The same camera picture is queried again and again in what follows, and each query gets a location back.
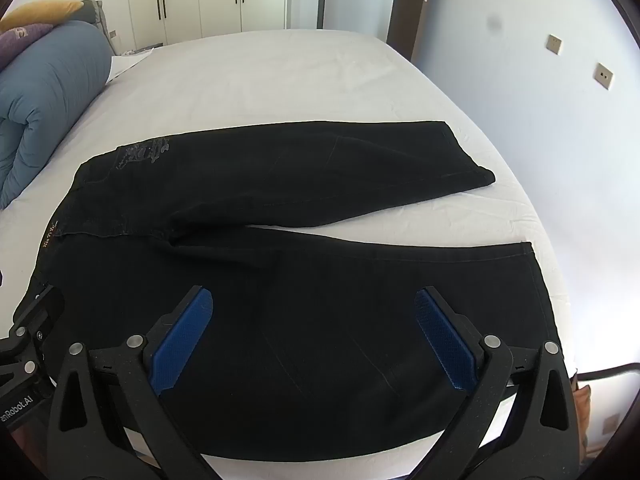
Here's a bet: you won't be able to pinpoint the white bed sheet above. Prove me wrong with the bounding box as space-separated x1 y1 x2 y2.
0 27 576 480

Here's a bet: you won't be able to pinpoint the white pillow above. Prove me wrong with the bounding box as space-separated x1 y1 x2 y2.
107 47 156 83

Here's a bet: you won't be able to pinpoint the black denim pants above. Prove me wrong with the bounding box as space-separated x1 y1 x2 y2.
10 120 561 461

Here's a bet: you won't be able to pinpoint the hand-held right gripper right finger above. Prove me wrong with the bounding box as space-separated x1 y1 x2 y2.
414 286 588 480

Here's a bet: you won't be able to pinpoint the beige wall socket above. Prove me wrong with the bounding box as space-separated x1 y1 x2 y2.
594 62 615 92

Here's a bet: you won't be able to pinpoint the purple pillow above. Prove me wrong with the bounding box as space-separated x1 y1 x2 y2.
0 22 53 68

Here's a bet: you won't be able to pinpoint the blue pillow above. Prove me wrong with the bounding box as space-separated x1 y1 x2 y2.
0 20 113 211

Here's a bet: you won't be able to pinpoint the brown door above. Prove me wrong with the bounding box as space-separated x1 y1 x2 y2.
387 0 436 61

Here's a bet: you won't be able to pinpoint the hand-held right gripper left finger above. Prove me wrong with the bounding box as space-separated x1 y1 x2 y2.
46 285 221 480

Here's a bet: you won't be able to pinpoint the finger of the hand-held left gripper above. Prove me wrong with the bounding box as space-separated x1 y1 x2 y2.
0 285 66 381

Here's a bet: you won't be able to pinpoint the yellow pillow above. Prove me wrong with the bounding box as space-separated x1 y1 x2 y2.
0 0 85 33

